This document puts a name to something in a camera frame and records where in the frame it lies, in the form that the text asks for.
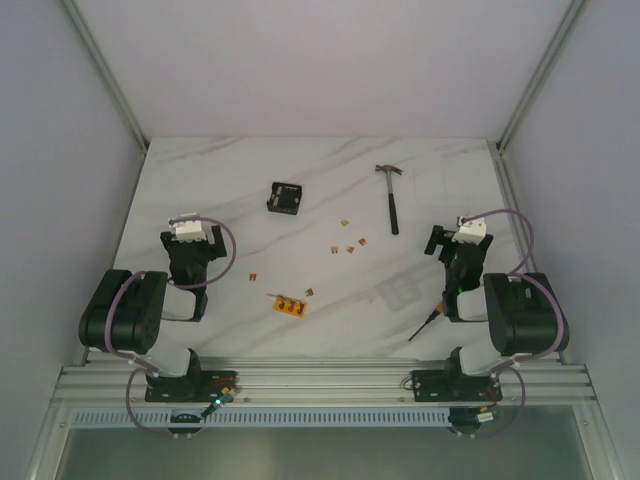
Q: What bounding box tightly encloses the claw hammer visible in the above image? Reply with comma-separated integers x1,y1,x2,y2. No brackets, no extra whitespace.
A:
375,165,403,236

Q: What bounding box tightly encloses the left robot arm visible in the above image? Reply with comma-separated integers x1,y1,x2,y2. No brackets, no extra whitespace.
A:
79,220,227,402

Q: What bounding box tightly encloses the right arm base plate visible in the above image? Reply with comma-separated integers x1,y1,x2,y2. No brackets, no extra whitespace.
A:
410,370,503,403

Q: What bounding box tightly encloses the white cable duct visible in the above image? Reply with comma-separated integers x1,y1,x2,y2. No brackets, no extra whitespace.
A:
71,406,495,429

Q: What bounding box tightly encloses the aluminium rail frame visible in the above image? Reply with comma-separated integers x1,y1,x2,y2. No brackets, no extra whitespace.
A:
52,353,596,406

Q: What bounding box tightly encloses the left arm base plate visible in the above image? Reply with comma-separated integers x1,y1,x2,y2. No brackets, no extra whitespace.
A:
145,370,237,403

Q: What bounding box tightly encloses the orange handled screwdriver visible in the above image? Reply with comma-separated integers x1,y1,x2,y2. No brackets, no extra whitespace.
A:
408,303,443,342

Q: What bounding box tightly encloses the orange terminal block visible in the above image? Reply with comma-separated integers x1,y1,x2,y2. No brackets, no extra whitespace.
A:
268,294,307,319

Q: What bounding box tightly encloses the black fuse box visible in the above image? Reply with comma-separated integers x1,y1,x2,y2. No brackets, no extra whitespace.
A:
266,182,303,215

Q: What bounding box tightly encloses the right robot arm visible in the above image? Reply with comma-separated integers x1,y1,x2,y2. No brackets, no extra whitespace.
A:
416,220,569,399

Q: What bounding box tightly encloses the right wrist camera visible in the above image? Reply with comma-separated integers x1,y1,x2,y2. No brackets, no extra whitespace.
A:
452,217,487,245

